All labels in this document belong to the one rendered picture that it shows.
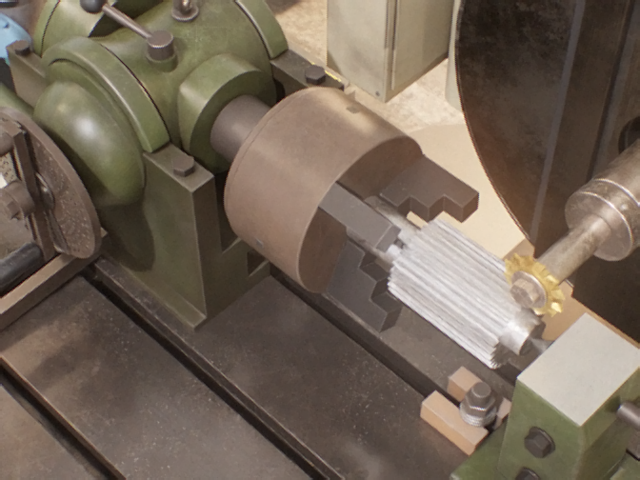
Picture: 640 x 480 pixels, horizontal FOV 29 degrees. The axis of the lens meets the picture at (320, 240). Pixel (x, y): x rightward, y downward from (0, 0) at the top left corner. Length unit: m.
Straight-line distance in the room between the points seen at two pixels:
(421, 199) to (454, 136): 1.80
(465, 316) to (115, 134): 0.42
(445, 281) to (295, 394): 0.28
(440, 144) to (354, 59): 1.51
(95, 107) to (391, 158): 0.32
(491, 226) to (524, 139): 1.49
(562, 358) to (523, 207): 0.33
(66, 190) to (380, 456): 0.44
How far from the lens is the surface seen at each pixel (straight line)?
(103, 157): 1.31
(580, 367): 1.16
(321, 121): 1.22
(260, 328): 1.43
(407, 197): 1.26
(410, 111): 3.11
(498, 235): 2.85
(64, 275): 1.48
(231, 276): 1.42
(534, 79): 1.33
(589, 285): 1.44
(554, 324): 1.94
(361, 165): 1.20
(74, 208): 1.31
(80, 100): 1.32
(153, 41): 1.32
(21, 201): 1.33
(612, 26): 1.21
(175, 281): 1.44
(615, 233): 1.18
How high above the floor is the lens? 2.16
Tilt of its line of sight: 50 degrees down
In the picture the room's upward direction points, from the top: straight up
